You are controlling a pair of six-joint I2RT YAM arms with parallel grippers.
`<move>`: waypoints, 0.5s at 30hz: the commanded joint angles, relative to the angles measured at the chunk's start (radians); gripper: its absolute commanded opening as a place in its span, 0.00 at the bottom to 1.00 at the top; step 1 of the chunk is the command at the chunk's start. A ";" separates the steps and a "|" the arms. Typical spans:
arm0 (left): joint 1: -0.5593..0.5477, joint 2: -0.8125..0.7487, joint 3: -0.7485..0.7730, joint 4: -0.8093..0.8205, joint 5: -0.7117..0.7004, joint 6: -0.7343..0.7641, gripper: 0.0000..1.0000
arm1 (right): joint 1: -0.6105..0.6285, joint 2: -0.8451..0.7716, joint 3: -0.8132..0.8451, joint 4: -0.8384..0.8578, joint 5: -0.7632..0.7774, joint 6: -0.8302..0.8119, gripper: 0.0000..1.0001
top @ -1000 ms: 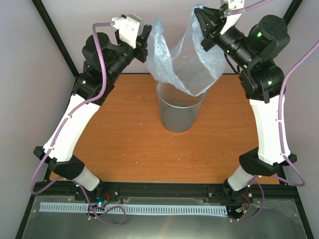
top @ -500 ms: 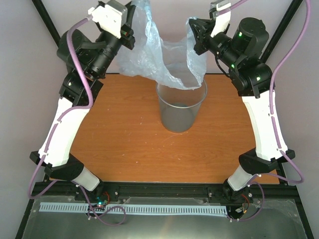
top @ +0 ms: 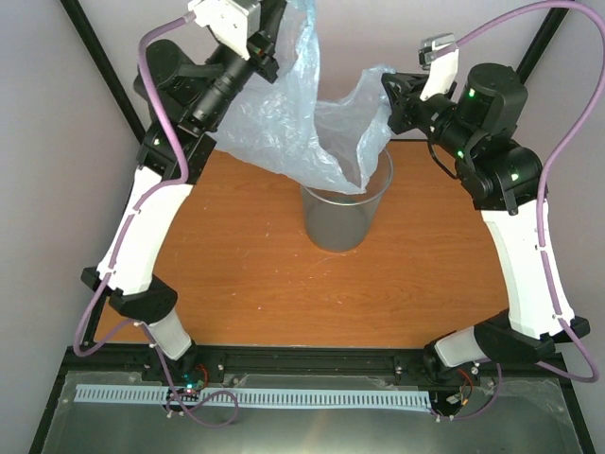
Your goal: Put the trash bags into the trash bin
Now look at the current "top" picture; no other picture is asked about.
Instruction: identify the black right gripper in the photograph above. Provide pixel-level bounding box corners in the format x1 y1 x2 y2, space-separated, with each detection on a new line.
380 72 475 161

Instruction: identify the translucent blue plastic bag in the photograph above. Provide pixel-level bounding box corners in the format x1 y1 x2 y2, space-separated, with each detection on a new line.
213 1 394 195

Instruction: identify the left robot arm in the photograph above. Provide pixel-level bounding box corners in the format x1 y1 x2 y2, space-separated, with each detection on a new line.
81 1 286 381

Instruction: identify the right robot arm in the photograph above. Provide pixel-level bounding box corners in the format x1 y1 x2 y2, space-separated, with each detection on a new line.
381 63 591 382

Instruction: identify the grey mesh trash bin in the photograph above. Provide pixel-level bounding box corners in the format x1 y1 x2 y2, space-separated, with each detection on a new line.
301 148 394 253

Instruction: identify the small electronics board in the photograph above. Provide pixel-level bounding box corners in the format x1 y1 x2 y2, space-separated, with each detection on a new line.
178 364 209 403

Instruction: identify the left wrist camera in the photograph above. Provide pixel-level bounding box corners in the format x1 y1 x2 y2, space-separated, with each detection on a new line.
187 0 261 61

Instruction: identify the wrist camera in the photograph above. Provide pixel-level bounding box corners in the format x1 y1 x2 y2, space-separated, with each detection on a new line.
419 33 459 101
187 0 261 61

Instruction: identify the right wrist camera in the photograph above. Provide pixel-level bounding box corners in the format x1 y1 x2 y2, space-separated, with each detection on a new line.
419 33 459 101

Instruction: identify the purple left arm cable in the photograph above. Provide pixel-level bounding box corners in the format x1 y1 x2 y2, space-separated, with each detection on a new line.
73 11 199 358

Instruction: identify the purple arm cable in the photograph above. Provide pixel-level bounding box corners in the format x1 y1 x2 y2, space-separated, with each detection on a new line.
456 0 605 384
73 11 199 358

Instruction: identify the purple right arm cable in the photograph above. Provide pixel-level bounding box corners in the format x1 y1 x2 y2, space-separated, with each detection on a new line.
456 0 605 384

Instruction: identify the light blue cable duct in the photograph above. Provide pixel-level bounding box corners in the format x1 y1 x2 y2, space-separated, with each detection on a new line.
73 384 431 412

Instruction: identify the black mounting rail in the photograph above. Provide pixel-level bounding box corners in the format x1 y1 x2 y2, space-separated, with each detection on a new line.
166 345 476 389

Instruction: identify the metal base plate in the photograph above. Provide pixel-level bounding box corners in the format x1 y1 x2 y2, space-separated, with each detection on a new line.
41 374 594 453

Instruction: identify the black enclosure frame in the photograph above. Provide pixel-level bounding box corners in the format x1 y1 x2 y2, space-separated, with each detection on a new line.
27 0 596 454

